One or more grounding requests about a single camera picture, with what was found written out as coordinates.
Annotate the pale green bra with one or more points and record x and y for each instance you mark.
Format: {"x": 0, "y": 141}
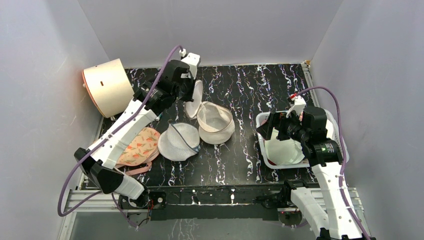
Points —
{"x": 283, "y": 152}

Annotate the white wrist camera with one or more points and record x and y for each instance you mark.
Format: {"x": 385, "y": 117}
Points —
{"x": 192, "y": 59}
{"x": 298, "y": 105}

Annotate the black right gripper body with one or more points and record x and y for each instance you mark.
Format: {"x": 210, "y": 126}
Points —
{"x": 278, "y": 125}

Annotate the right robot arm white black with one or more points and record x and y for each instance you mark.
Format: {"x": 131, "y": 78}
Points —
{"x": 337, "y": 220}

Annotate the white plastic laundry basket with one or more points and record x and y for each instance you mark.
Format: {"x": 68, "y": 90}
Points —
{"x": 332, "y": 132}

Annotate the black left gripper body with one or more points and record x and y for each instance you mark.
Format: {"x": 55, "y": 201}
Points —
{"x": 185, "y": 92}

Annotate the cream cylindrical drum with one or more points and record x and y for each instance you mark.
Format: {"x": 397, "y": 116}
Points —
{"x": 108, "y": 86}

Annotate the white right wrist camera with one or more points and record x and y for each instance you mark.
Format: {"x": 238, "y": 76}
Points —
{"x": 298, "y": 105}

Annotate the aluminium frame rail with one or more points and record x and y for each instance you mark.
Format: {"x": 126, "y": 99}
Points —
{"x": 195, "y": 202}

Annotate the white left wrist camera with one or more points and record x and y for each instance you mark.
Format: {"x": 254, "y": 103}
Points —
{"x": 192, "y": 59}

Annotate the white mesh bag beige zipper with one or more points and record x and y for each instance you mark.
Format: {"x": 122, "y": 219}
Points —
{"x": 215, "y": 123}

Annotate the floral orange bra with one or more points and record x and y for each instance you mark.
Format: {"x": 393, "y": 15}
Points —
{"x": 140, "y": 152}

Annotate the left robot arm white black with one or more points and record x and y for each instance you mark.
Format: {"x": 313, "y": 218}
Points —
{"x": 98, "y": 160}

